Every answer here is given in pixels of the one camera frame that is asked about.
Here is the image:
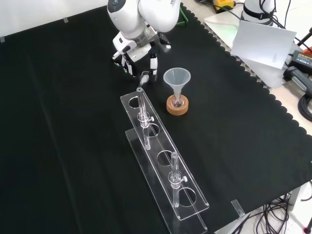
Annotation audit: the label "white paper sheet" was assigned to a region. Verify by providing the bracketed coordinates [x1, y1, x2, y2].
[230, 19, 297, 70]

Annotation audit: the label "green cable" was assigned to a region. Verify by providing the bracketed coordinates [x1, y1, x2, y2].
[176, 6, 189, 27]

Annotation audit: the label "coiled black cables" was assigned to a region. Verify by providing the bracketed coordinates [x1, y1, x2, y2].
[297, 93, 312, 125]

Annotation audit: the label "pale board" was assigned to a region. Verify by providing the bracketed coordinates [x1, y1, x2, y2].
[203, 11, 289, 89]

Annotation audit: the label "yellow stop button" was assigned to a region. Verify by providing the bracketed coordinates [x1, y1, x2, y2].
[213, 0, 237, 13]

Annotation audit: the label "black tool handle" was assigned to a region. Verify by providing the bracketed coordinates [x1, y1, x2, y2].
[283, 65, 312, 94]

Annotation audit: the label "translucent plastic funnel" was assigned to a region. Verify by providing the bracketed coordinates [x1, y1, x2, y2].
[163, 68, 192, 98]

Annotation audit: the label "small round-bottom glass flask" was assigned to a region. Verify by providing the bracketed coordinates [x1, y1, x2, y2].
[170, 94, 185, 109]

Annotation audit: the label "black cloth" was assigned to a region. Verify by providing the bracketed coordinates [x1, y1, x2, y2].
[0, 1, 312, 234]

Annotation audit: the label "clear acrylic funnel stand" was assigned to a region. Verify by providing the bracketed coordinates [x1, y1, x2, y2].
[120, 87, 210, 232]

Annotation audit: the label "clear glass weighing funnel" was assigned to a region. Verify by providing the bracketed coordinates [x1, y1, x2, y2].
[139, 71, 151, 87]

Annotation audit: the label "loose black floor cables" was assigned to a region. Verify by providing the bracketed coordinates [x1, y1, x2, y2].
[231, 192, 294, 234]

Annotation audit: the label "black power adapter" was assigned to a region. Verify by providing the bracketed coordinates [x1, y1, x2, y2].
[291, 49, 312, 72]

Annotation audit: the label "cork ring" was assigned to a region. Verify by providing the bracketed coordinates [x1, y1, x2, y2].
[166, 95, 190, 116]

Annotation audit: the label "clear tape strip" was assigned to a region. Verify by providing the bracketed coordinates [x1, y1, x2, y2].
[231, 199, 246, 217]

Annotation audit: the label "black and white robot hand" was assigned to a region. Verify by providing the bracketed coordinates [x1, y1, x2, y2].
[112, 31, 162, 82]

